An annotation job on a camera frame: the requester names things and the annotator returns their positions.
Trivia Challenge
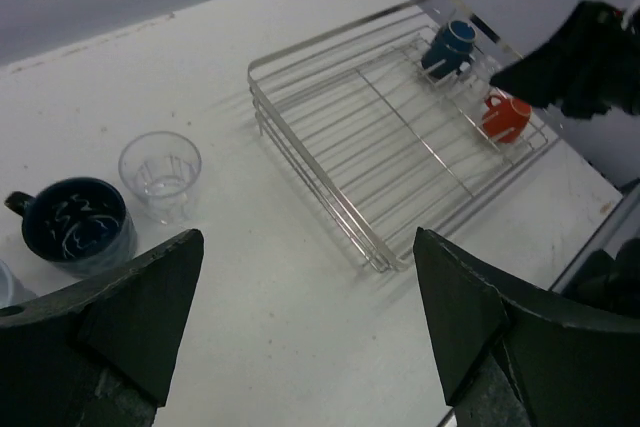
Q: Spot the large dark blue mug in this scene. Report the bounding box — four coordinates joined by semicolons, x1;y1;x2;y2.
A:
4;177;138;279

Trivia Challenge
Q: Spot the aluminium front rail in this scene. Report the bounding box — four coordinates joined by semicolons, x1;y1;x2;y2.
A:
547;181;640;298

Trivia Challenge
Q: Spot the small dark blue cup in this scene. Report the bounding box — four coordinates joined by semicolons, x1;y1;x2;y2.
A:
421;20;477;81

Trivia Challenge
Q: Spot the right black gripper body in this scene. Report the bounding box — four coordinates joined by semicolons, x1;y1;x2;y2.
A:
561;1;639;119

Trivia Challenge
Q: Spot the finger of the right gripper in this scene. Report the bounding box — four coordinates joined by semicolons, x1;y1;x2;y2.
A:
488;0;616;111

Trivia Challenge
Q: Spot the small clear glass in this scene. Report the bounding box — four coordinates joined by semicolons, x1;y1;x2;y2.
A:
467;56;501;98

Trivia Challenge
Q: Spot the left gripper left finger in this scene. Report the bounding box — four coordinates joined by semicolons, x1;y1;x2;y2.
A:
1;229;204;426

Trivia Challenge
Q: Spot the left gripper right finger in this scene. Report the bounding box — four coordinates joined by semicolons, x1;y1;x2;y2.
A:
413;229;639;426

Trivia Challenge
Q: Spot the orange cup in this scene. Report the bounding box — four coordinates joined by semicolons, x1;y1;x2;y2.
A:
482;94;532;144

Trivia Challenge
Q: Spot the metal wire dish rack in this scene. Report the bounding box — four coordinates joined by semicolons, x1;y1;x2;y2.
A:
247;0;558;272

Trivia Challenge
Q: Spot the pale grey-blue mug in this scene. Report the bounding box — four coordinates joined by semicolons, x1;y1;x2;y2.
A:
0;261;37;309

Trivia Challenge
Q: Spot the clear faceted glass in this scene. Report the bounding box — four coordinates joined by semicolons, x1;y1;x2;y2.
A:
118;131;202;225

